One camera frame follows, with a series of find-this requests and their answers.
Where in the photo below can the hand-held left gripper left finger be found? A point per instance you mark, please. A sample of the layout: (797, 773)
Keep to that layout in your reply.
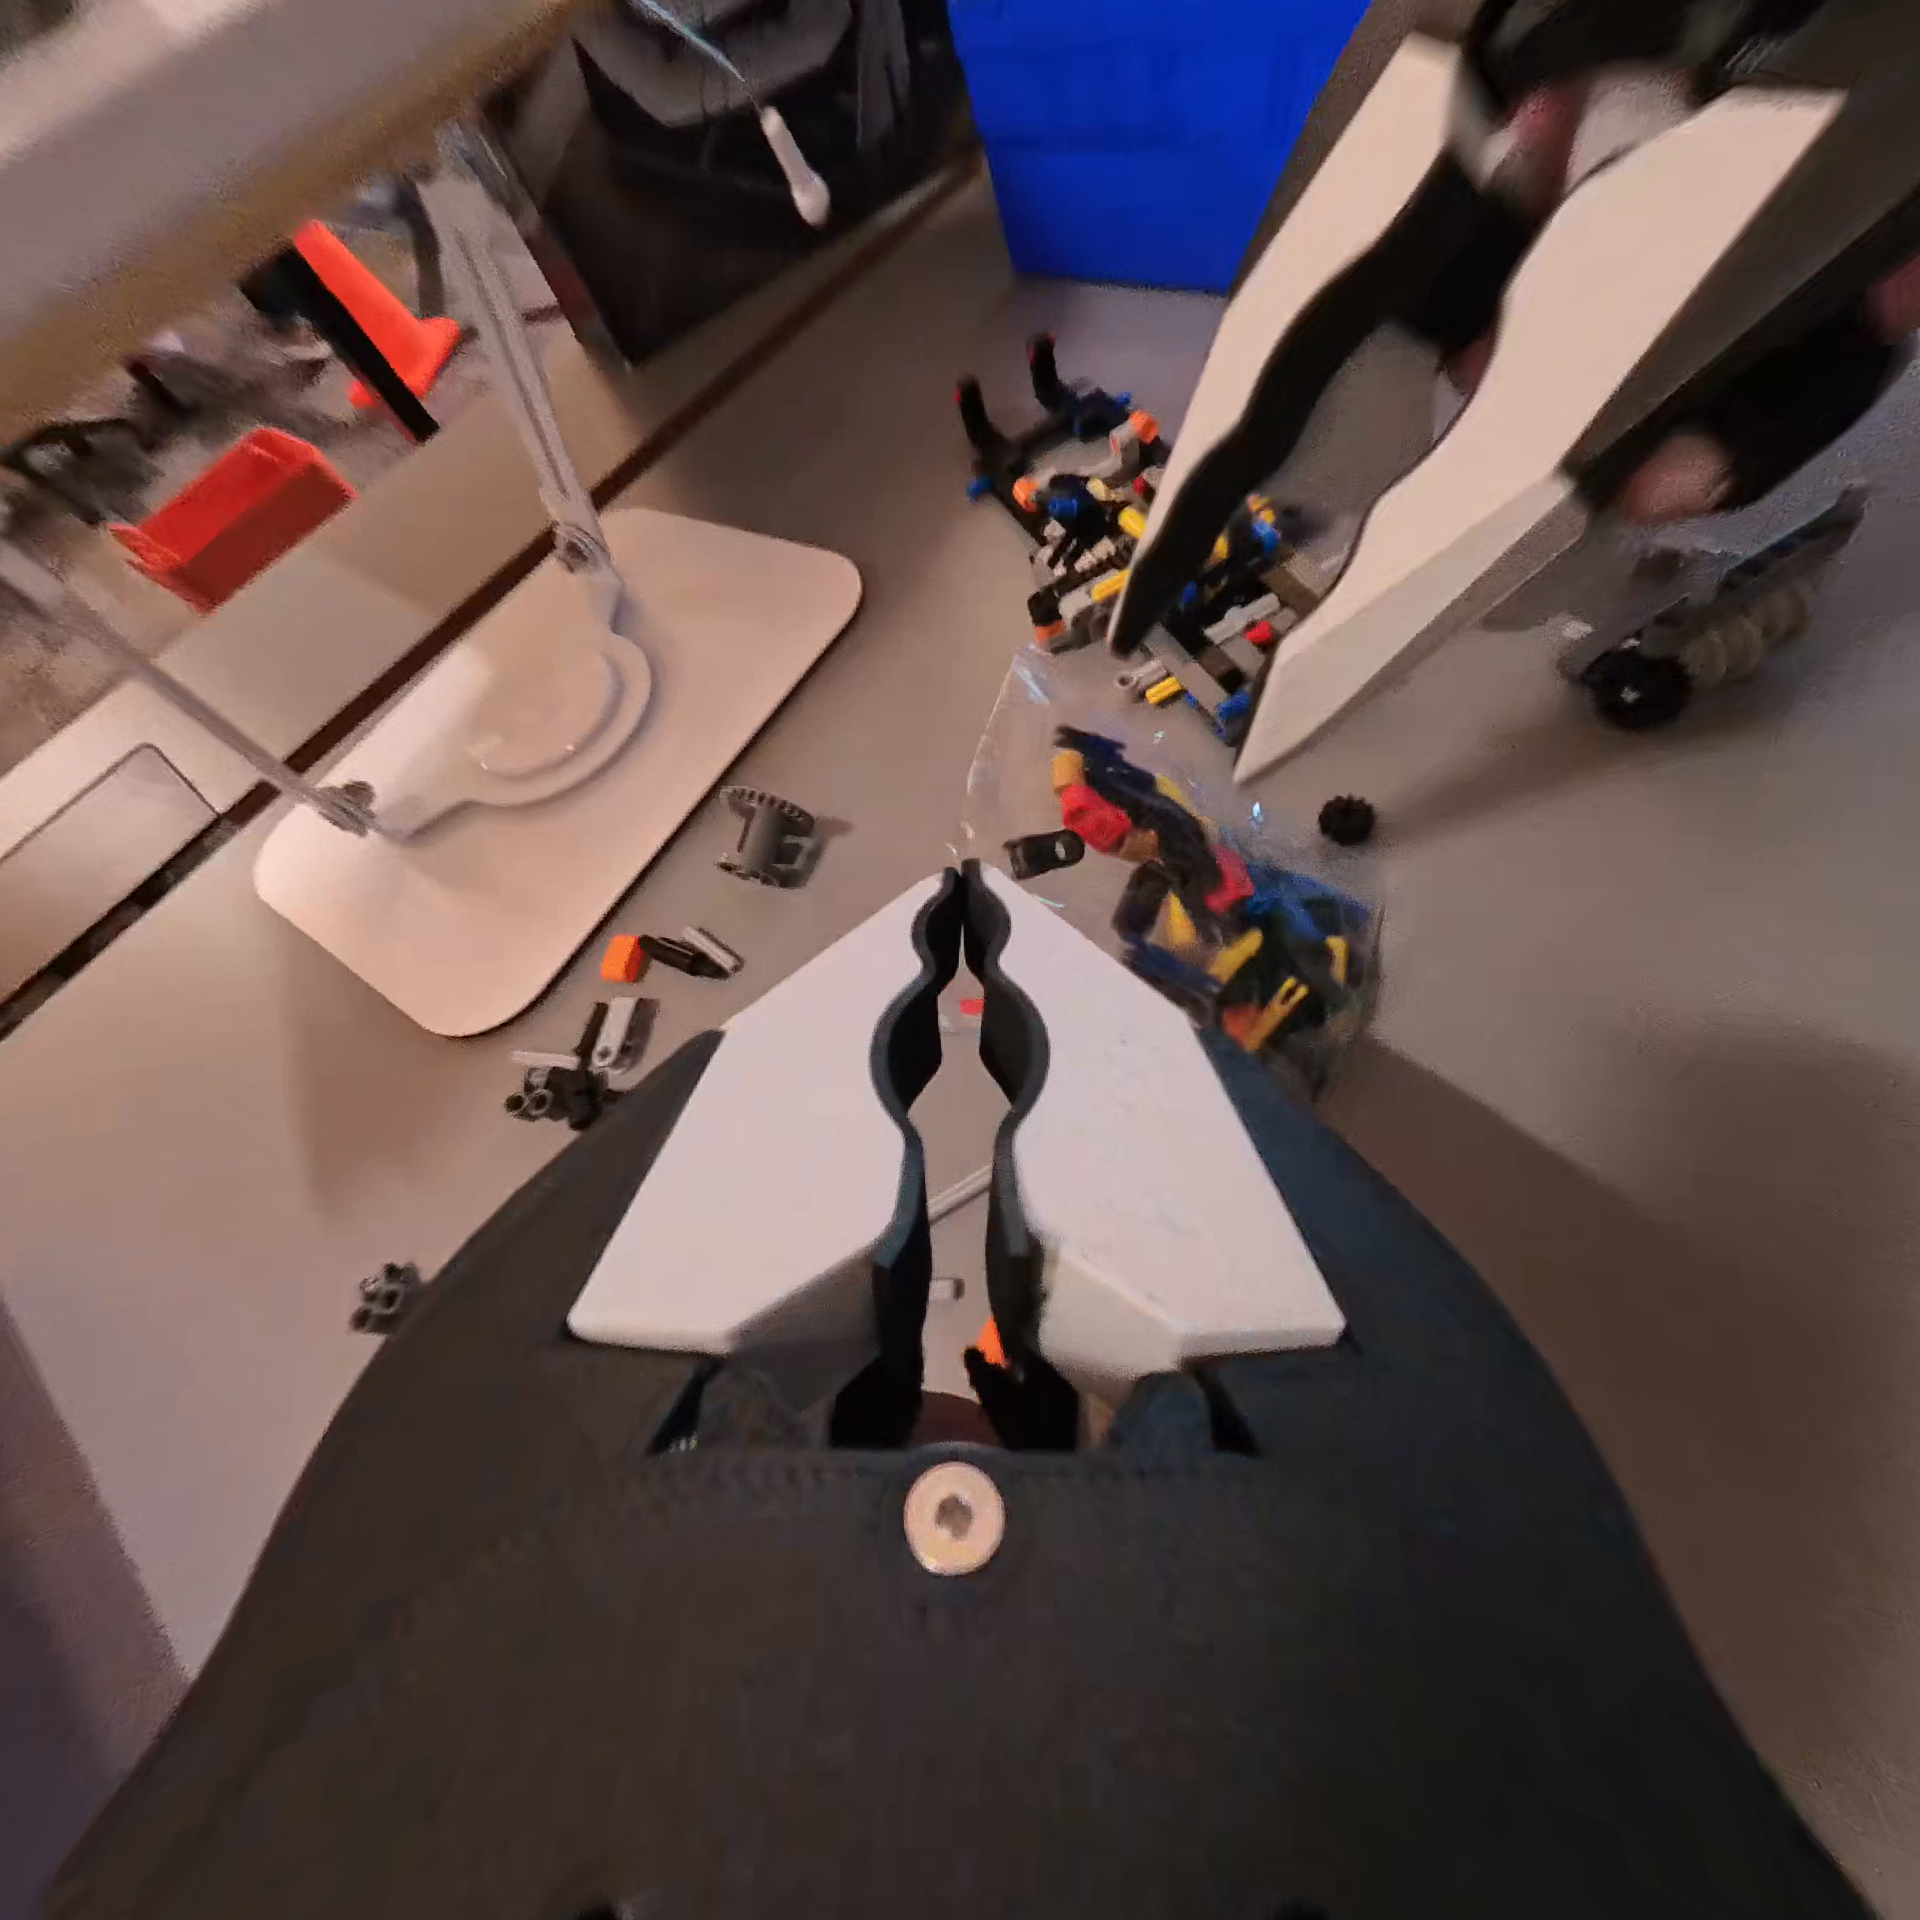
(765, 1170)

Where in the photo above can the red plastic bin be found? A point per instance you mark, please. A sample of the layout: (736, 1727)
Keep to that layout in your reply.
(241, 511)

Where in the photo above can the dark grey lego connector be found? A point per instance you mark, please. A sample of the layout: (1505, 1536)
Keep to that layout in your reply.
(387, 1299)

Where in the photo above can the orange traffic cone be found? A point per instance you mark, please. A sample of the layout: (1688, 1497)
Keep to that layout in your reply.
(382, 322)

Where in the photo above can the clear bag of lego pieces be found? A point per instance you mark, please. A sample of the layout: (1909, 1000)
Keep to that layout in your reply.
(1200, 914)

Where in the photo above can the white monitor stand base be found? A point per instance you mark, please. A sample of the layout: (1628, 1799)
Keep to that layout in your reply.
(451, 930)

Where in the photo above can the black backpack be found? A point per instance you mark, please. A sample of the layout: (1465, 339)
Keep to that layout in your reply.
(721, 225)

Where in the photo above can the blue plastic bin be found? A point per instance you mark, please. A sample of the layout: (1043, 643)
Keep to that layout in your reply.
(1141, 149)

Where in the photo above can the light grey lego beam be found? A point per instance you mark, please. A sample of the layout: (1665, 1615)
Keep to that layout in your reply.
(617, 1029)

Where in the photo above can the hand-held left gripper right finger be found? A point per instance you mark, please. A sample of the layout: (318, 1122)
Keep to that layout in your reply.
(1155, 1170)

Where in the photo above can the grey lego gear assembly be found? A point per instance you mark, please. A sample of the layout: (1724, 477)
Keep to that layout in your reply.
(771, 835)

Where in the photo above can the person's right hand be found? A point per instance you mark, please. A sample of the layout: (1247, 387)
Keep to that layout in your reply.
(1681, 482)

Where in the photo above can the black curved lego piece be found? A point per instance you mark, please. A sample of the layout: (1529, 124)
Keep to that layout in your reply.
(559, 1093)

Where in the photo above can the black lego pin connector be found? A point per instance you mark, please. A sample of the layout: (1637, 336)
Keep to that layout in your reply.
(1043, 853)

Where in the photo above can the orange black lego piece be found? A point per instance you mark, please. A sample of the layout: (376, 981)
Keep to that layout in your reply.
(676, 955)

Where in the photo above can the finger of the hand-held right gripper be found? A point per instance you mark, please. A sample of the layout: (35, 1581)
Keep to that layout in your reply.
(1291, 269)
(1621, 330)

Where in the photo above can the small black lego gear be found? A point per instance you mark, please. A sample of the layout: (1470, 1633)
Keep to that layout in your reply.
(1347, 818)

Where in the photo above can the pile of mixed lego pieces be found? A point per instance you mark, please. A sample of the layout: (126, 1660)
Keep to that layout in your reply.
(1079, 523)

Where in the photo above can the lego wheeled vehicle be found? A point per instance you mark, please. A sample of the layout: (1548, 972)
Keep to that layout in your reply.
(1724, 639)

